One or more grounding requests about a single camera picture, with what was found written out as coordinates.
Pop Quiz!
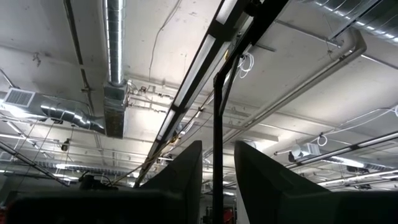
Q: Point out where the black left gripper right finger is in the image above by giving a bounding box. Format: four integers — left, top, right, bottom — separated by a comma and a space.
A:
234, 140, 331, 224

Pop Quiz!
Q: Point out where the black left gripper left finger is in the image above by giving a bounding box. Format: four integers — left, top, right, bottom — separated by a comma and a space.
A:
139, 140, 203, 224

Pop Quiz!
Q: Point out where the white ceiling mounted unit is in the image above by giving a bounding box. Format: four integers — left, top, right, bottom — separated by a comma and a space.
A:
287, 142, 322, 164

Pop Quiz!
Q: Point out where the long black framed light bar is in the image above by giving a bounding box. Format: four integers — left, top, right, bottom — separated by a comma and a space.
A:
133, 0, 265, 189

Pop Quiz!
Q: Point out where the white ceiling pipe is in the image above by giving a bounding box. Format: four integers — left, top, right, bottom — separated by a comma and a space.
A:
203, 27, 368, 156

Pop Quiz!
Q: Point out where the black aluminium rig frame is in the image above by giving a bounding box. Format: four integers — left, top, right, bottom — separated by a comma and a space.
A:
212, 0, 294, 224

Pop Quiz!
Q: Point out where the rusty metal duct box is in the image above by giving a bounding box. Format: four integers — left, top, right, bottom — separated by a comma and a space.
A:
103, 85, 127, 139

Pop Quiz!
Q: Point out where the white coiled cable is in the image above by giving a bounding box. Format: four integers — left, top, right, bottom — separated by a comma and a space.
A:
238, 52, 256, 80

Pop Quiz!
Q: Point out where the silver duct with vent grille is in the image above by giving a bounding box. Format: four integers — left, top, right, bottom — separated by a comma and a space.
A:
0, 88, 106, 135

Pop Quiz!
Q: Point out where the slim silver round duct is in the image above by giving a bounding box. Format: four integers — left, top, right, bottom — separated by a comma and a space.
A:
103, 0, 127, 87

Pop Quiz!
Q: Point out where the large silver spiral duct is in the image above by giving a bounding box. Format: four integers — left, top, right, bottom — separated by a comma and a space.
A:
297, 0, 398, 46

